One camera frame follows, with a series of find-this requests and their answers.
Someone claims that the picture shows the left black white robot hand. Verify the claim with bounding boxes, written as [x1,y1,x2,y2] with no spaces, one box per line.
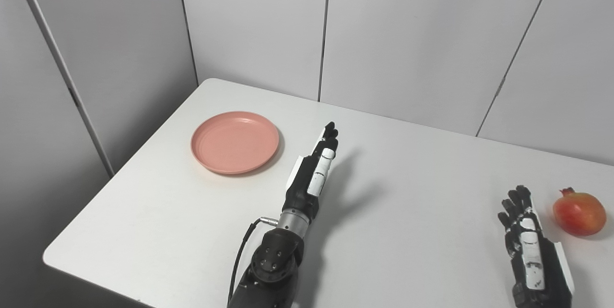
[282,122,339,225]

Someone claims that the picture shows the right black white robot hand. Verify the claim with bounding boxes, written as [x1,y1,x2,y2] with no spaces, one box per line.
[497,185,575,308]

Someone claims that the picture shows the red pomegranate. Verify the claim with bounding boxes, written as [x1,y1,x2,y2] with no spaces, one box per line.
[553,187,607,237]

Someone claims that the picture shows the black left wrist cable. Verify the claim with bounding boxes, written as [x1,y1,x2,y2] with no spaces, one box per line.
[226,217,280,307]

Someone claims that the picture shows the pink round plate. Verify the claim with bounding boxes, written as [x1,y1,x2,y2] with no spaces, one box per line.
[190,111,281,176]

